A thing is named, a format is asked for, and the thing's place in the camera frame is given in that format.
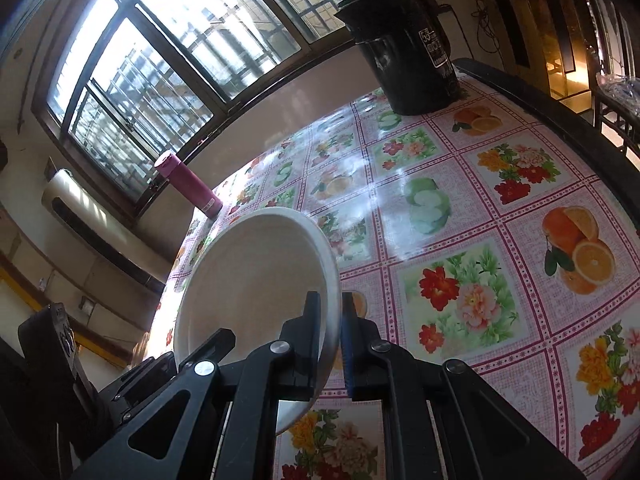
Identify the standing air conditioner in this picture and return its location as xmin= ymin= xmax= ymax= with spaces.
xmin=41 ymin=169 xmax=168 ymax=296

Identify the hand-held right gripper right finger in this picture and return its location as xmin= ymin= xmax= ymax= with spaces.
xmin=340 ymin=294 xmax=588 ymax=480

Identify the black electric kettle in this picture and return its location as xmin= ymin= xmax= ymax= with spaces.
xmin=334 ymin=0 xmax=463 ymax=117

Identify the brown framed barred window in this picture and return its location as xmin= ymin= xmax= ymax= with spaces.
xmin=30 ymin=0 xmax=401 ymax=216

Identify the floral plastic tablecloth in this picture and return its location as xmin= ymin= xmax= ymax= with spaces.
xmin=150 ymin=72 xmax=640 ymax=480

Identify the yellow wooden beam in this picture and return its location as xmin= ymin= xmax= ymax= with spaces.
xmin=0 ymin=265 xmax=126 ymax=361

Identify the purple thermos bottle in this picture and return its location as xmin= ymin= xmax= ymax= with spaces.
xmin=154 ymin=152 xmax=224 ymax=218

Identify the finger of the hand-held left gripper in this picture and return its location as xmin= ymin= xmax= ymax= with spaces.
xmin=97 ymin=352 xmax=178 ymax=431

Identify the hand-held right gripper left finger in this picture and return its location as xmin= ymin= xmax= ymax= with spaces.
xmin=70 ymin=291 xmax=323 ymax=480

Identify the black dining table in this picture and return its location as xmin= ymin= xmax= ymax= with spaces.
xmin=150 ymin=57 xmax=640 ymax=480

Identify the dark wooden chair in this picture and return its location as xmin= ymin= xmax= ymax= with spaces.
xmin=592 ymin=94 xmax=640 ymax=158

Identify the clear plastic bag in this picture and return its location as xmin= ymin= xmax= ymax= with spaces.
xmin=595 ymin=72 xmax=640 ymax=107

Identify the white bowl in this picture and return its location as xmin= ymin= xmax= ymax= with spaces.
xmin=172 ymin=207 xmax=343 ymax=436

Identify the brown wooden door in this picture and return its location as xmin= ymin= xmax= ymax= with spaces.
xmin=475 ymin=0 xmax=640 ymax=111

